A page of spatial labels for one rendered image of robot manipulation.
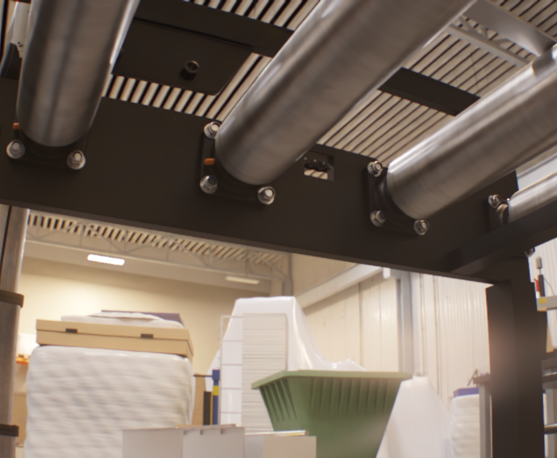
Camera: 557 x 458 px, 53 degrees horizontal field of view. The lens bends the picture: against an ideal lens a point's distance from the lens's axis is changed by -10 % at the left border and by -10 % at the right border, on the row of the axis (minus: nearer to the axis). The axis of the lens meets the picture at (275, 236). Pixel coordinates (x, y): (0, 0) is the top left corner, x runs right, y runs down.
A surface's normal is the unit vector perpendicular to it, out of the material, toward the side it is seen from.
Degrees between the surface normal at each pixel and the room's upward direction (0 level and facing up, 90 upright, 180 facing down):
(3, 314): 90
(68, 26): 172
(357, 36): 143
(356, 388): 101
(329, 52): 138
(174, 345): 90
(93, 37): 160
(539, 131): 155
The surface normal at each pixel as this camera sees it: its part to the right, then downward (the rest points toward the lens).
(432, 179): -0.68, 0.51
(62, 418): 0.14, -0.36
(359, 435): 0.28, -0.15
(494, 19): -0.01, 0.94
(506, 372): -0.91, -0.15
